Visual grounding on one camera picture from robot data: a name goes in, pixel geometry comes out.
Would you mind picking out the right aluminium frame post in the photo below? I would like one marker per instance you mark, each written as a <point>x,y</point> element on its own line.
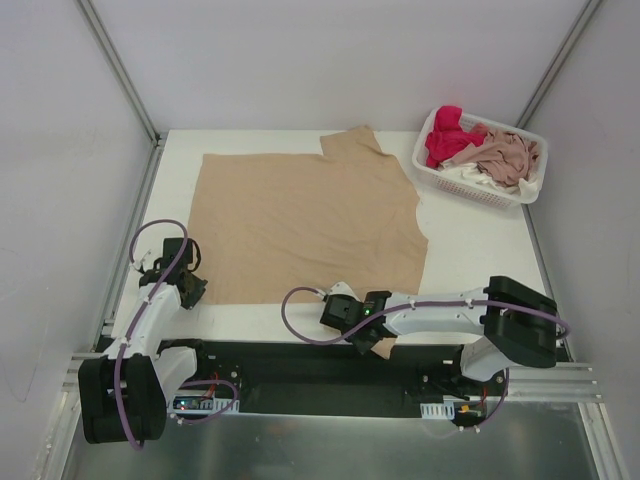
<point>571,40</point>

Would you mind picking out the white slotted cable duct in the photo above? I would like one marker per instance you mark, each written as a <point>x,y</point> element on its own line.
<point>200,406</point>

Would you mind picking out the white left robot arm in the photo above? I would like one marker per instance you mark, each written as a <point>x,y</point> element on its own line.
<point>125,392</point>

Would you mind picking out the white plastic laundry basket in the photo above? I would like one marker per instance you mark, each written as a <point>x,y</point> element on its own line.
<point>434,177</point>

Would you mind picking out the aluminium frame post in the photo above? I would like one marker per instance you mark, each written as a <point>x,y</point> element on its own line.
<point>571,40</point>
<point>113,59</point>

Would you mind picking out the beige t shirt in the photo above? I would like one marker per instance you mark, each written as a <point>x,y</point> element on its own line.
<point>267,223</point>

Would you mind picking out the dusty pink shirt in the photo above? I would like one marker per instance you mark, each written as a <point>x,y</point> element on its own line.
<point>504,155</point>

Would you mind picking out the cream white shirt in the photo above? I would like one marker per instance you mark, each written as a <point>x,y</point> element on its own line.
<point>524,189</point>

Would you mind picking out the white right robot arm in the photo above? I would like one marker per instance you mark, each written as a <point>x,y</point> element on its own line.
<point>514,324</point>

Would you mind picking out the aluminium front rail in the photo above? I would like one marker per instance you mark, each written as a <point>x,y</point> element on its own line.
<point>565,382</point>

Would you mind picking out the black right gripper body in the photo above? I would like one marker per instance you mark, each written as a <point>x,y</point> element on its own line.
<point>368,343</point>

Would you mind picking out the left aluminium frame post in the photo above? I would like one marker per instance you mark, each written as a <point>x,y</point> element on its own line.
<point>113,59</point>

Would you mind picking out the right white cable duct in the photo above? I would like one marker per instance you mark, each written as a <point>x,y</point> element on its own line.
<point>438,411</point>

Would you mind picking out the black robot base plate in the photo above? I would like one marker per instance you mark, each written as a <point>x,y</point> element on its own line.
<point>336,380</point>

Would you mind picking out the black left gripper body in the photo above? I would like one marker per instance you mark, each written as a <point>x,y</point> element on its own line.
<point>193,288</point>

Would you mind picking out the pink red shirt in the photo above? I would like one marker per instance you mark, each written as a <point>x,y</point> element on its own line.
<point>447,138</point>

